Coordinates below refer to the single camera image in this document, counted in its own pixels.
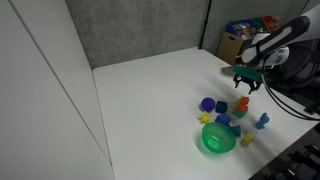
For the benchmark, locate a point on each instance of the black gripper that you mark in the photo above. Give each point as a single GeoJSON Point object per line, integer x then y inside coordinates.
{"type": "Point", "coordinates": [247, 80]}

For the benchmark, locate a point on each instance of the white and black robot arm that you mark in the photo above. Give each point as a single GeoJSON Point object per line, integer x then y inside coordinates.
{"type": "Point", "coordinates": [283, 35]}

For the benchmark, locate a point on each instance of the dark green foam block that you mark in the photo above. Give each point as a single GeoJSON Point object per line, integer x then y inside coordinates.
{"type": "Point", "coordinates": [239, 114]}

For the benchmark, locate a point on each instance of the blue foam block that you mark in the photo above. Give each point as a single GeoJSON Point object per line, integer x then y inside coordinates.
{"type": "Point", "coordinates": [221, 106]}
{"type": "Point", "coordinates": [223, 119]}

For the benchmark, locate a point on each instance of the orange toy figure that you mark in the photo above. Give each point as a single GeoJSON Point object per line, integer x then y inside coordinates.
{"type": "Point", "coordinates": [243, 103]}

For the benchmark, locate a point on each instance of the blue toy figure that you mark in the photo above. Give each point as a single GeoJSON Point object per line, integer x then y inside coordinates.
{"type": "Point", "coordinates": [262, 120]}

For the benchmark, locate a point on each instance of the wooden toy storage shelf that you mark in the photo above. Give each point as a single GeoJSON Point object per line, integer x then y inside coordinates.
{"type": "Point", "coordinates": [230, 46]}

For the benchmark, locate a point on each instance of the purple spiky ball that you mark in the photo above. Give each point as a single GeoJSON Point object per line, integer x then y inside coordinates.
{"type": "Point", "coordinates": [208, 104]}

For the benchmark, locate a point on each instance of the teal toy figure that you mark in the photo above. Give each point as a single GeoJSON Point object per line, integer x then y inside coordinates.
{"type": "Point", "coordinates": [236, 130]}

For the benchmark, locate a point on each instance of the gray office chair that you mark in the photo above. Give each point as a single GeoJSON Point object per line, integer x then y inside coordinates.
{"type": "Point", "coordinates": [296, 78]}

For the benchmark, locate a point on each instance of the yellow spiky toy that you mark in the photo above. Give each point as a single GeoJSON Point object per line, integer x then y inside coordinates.
{"type": "Point", "coordinates": [205, 117]}

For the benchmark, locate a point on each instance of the yellow toy figure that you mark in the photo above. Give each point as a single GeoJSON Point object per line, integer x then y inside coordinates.
{"type": "Point", "coordinates": [247, 139]}

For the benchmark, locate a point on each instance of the blue storage bin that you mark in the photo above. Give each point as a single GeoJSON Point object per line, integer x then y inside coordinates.
{"type": "Point", "coordinates": [238, 28]}

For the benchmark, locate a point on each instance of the green translucent plastic bowl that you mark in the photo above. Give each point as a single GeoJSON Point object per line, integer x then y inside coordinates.
{"type": "Point", "coordinates": [218, 138]}

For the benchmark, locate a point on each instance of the green storage bin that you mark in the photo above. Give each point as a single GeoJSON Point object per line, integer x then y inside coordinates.
{"type": "Point", "coordinates": [259, 24]}

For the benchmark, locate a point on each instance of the red storage bin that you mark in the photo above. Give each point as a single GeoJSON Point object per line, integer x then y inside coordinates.
{"type": "Point", "coordinates": [269, 20]}

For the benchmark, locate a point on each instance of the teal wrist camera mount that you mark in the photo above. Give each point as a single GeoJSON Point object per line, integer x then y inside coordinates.
{"type": "Point", "coordinates": [246, 72]}

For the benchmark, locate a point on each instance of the black partition post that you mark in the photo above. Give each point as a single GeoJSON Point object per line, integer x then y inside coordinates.
{"type": "Point", "coordinates": [204, 26]}

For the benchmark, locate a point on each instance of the black metal frame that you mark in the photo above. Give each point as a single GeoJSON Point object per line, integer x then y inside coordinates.
{"type": "Point", "coordinates": [300, 163]}

